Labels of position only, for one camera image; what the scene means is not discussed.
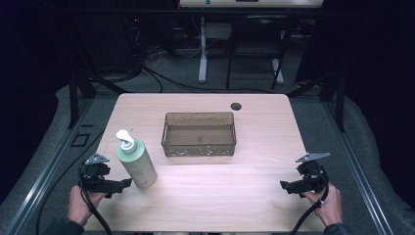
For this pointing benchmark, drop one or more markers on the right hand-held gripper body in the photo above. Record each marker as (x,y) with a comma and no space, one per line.
(311,179)

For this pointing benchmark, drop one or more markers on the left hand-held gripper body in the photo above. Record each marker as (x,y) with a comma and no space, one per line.
(94,178)

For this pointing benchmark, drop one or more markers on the green pump bottle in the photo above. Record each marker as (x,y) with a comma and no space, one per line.
(138,164)

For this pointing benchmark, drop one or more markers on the brown transparent plastic box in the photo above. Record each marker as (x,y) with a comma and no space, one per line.
(199,150)

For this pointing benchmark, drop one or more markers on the person's right hand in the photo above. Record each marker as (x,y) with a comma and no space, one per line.
(329,209)

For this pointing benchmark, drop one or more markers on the person's left hand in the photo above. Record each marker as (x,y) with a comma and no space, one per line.
(78,205)

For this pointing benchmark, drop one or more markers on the black metal stand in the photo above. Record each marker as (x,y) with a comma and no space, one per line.
(230,65)

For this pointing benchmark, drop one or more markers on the white desk with legs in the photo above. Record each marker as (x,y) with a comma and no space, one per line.
(203,58)

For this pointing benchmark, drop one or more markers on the aluminium rail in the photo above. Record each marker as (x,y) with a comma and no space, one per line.
(355,176)
(42,189)

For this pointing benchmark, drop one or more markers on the black frame post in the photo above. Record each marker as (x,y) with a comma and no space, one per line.
(73,101)
(340,104)

